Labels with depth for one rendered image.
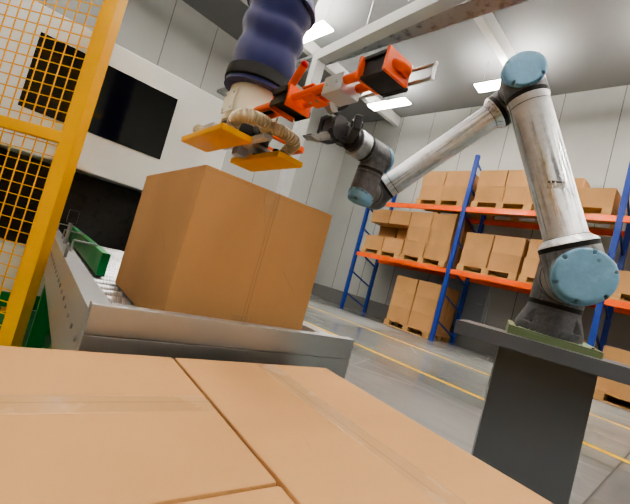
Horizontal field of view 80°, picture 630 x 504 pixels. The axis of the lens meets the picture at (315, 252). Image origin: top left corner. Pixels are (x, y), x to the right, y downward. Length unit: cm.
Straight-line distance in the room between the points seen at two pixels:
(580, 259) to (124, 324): 108
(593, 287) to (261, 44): 116
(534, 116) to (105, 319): 119
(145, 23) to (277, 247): 986
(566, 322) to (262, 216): 95
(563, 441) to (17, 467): 123
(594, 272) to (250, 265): 87
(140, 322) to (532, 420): 108
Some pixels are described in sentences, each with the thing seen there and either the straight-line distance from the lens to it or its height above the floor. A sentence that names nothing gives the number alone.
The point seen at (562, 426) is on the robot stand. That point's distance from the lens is 134.
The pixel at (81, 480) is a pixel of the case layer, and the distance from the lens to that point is 44.
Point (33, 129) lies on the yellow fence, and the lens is 165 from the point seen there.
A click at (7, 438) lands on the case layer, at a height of 54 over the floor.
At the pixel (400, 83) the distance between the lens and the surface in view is 85.
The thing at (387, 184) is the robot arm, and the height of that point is 115.
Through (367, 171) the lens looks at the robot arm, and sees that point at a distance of 128.
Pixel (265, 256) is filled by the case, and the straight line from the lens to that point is 100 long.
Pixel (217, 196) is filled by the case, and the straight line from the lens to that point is 93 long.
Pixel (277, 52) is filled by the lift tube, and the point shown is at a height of 140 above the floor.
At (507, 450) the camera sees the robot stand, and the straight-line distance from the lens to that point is 135.
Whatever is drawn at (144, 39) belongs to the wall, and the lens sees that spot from 1057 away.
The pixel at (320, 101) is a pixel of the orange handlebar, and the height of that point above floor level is 120.
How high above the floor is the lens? 78
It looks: 3 degrees up
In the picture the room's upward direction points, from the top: 15 degrees clockwise
